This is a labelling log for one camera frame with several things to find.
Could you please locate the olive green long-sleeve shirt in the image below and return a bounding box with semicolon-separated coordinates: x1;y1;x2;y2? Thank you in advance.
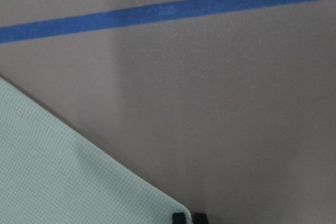
1;80;192;223

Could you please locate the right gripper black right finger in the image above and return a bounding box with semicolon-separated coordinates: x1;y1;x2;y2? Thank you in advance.
194;213;208;224

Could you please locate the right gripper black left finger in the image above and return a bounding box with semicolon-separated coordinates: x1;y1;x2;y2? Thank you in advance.
172;212;186;224

